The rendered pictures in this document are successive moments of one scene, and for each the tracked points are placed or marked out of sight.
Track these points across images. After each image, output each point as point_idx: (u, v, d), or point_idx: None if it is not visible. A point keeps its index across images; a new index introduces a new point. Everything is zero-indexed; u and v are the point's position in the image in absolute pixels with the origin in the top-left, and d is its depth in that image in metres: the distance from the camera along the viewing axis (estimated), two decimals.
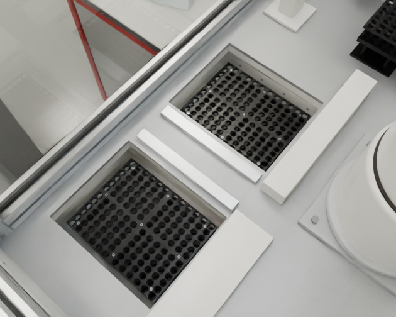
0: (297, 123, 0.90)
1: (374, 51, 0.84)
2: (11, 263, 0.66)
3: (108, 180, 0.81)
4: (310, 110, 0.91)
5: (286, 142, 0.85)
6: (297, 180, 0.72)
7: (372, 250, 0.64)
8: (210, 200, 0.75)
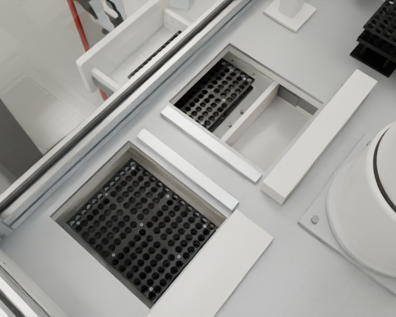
0: (243, 87, 0.94)
1: (374, 51, 0.84)
2: (11, 263, 0.66)
3: (108, 180, 0.81)
4: (256, 75, 0.95)
5: (229, 103, 0.89)
6: (297, 180, 0.72)
7: (372, 250, 0.64)
8: (210, 200, 0.75)
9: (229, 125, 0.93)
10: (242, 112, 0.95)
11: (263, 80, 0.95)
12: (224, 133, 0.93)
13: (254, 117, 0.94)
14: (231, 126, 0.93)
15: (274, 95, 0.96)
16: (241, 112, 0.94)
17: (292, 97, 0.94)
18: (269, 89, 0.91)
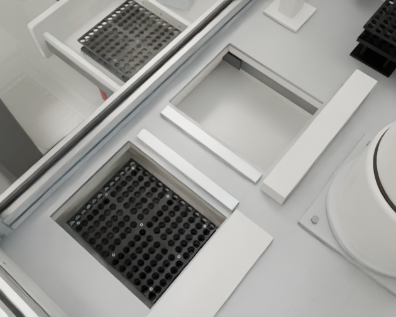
0: None
1: (374, 51, 0.84)
2: (11, 263, 0.66)
3: (108, 180, 0.81)
4: None
5: None
6: (297, 180, 0.72)
7: (372, 250, 0.64)
8: (210, 200, 0.75)
9: None
10: None
11: None
12: None
13: (199, 79, 0.98)
14: None
15: (219, 59, 1.00)
16: None
17: (235, 60, 0.99)
18: None
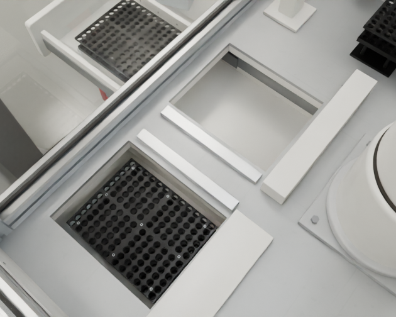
0: None
1: (374, 51, 0.84)
2: (11, 263, 0.66)
3: (108, 180, 0.81)
4: None
5: None
6: (297, 180, 0.72)
7: (372, 250, 0.64)
8: (210, 200, 0.75)
9: None
10: None
11: None
12: None
13: None
14: None
15: None
16: None
17: (232, 58, 0.99)
18: None
